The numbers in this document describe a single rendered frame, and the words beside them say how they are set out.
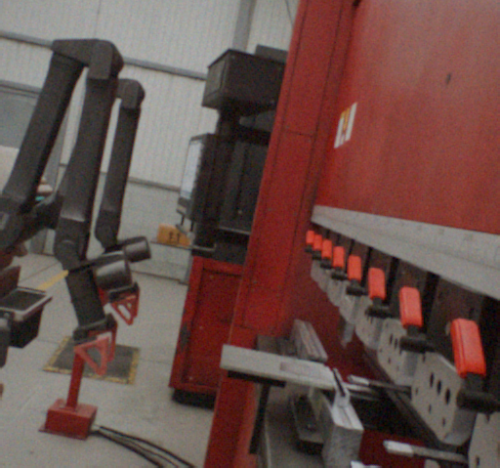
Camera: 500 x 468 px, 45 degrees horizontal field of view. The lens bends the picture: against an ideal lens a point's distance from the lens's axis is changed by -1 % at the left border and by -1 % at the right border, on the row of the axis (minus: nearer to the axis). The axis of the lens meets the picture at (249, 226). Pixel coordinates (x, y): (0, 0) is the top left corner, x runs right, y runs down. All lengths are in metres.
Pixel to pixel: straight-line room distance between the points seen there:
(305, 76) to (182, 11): 6.58
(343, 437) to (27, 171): 0.82
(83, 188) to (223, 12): 7.74
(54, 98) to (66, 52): 0.09
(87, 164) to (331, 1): 1.45
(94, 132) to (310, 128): 1.25
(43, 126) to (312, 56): 1.36
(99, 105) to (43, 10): 7.93
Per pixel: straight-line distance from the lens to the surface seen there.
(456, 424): 0.69
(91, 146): 1.23
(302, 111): 2.34
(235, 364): 1.44
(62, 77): 1.25
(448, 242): 0.80
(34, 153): 1.25
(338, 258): 1.37
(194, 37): 8.79
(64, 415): 3.36
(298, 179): 2.32
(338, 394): 1.42
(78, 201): 1.23
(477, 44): 0.89
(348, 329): 1.47
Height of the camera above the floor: 1.39
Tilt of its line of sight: 3 degrees down
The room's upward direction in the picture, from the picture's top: 12 degrees clockwise
